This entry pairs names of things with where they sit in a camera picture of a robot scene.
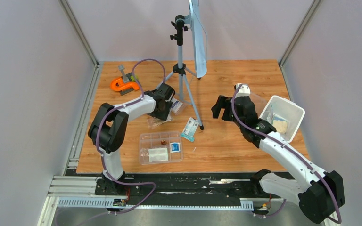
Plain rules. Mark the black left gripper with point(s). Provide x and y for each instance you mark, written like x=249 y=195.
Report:
x=163 y=116

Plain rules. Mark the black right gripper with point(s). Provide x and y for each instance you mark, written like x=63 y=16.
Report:
x=223 y=102

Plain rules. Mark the cotton swab bag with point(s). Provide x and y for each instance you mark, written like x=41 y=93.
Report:
x=155 y=122

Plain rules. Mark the clear compartment tray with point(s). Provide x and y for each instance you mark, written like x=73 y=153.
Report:
x=160 y=147

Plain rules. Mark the blue square alcohol pad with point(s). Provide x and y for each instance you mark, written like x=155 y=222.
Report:
x=175 y=147

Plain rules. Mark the white gauze pad packet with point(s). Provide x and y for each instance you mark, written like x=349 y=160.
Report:
x=158 y=154

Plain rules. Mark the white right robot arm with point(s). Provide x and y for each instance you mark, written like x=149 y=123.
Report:
x=318 y=193

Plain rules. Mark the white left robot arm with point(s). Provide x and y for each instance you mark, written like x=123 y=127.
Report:
x=108 y=128

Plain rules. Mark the clear plastic lid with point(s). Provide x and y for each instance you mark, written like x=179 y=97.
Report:
x=259 y=102

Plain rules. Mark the white boxed gauze pack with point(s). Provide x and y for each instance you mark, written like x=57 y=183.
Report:
x=177 y=105

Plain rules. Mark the orange grey toy fixture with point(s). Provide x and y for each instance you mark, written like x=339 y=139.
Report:
x=124 y=84

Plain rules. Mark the white plastic box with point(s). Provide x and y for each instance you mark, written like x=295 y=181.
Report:
x=287 y=110

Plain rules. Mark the long white teal packet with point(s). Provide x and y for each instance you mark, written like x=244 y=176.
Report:
x=190 y=129

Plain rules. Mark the white tablet panel on tripod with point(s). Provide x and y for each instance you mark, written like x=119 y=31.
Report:
x=198 y=34

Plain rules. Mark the grey tripod stand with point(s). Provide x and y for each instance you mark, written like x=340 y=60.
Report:
x=180 y=24

